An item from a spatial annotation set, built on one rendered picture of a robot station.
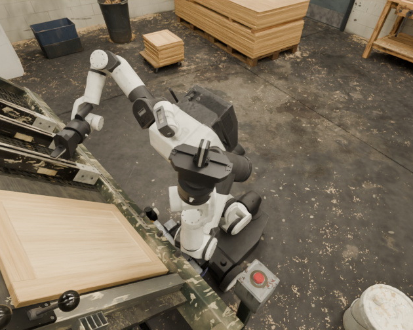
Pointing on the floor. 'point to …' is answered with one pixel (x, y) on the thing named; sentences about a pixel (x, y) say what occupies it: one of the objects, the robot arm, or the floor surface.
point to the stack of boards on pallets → (246, 25)
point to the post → (243, 313)
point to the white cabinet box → (0, 50)
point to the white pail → (383, 311)
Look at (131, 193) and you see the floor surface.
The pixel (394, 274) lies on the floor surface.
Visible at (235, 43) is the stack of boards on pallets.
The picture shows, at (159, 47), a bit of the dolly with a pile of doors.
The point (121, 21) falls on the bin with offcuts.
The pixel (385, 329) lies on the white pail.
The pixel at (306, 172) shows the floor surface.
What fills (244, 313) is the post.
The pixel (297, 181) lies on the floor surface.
